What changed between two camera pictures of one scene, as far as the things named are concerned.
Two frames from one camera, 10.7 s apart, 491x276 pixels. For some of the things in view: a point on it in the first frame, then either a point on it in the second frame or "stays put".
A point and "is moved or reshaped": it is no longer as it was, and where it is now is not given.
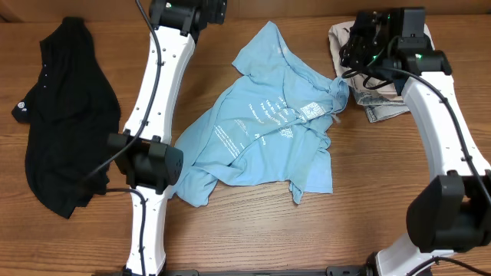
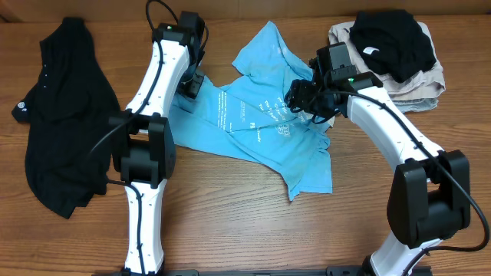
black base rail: [331, 271] stays put
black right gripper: [354, 46] to [298, 96]
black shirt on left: [72, 111] stays put
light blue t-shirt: [271, 127] is moved or reshaped
